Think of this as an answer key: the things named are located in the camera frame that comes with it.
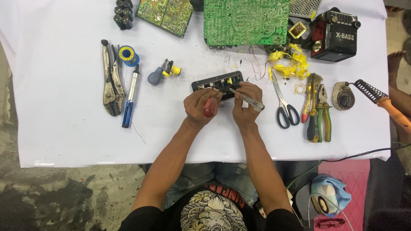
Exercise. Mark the person's left hand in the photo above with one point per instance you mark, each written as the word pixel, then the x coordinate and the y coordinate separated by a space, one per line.
pixel 197 109

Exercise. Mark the person's right hand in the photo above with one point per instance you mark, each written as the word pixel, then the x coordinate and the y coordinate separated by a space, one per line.
pixel 245 112

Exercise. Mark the black electronic module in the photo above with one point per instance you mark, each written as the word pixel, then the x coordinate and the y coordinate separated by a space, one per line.
pixel 214 82

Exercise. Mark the yellow black small part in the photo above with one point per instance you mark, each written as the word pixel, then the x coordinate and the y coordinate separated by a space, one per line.
pixel 172 69

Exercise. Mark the blue silver desoldering pump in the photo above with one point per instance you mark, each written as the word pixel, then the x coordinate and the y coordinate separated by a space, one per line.
pixel 131 96

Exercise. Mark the worn paint brush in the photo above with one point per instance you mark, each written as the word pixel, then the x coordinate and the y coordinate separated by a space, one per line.
pixel 310 93

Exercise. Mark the yellow tape scraps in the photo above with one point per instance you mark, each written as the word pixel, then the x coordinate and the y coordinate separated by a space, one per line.
pixel 293 62

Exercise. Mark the person's blue jeans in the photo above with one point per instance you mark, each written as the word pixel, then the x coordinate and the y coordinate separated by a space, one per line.
pixel 208 179

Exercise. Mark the steel locking pliers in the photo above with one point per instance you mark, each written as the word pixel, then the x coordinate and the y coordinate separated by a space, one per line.
pixel 112 81

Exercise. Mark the large green circuit board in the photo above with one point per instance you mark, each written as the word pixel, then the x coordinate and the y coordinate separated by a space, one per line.
pixel 246 22

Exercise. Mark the yellow wrapped transformer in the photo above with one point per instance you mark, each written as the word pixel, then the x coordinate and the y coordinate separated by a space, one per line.
pixel 297 29

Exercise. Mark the small green circuit board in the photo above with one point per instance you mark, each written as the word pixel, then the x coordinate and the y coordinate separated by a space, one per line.
pixel 165 14

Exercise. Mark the soldering iron stand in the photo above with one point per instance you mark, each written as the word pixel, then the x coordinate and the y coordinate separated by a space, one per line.
pixel 345 96

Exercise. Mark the person's black printed shirt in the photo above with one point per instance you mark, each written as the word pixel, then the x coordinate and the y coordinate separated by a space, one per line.
pixel 212 211

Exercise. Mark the grey cap with blue cloth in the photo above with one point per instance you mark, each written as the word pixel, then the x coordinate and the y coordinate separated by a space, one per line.
pixel 326 195

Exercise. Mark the black red portable radio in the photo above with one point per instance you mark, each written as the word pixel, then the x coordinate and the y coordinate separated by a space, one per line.
pixel 335 37

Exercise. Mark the metal mesh power supply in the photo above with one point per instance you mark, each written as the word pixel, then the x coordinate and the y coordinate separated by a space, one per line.
pixel 303 8

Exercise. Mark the black battery cell pack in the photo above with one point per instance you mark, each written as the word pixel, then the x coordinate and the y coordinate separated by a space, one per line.
pixel 123 13

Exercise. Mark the pink quilted mat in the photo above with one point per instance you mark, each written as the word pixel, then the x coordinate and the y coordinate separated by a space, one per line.
pixel 353 179

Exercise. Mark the white table cover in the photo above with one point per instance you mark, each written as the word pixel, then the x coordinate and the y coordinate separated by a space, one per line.
pixel 64 96

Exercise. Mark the red framed glasses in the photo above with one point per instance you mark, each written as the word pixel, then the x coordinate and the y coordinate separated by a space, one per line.
pixel 329 223

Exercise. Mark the black bag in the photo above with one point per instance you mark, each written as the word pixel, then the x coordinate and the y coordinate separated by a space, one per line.
pixel 387 199

